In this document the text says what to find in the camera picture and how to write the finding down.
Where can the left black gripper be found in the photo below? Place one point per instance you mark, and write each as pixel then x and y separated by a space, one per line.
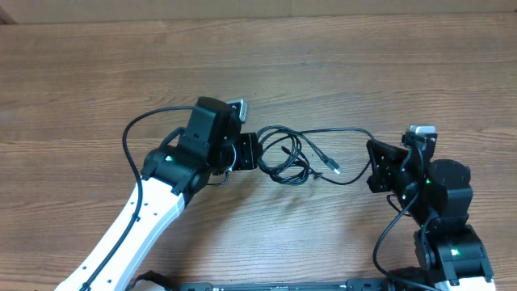
pixel 250 149

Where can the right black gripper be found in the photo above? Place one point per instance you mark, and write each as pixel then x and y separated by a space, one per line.
pixel 386 159

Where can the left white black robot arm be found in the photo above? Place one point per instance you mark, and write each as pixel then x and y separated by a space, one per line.
pixel 212 143

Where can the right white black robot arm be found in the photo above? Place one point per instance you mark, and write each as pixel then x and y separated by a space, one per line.
pixel 437 194

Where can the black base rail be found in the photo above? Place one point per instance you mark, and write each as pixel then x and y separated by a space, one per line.
pixel 282 286

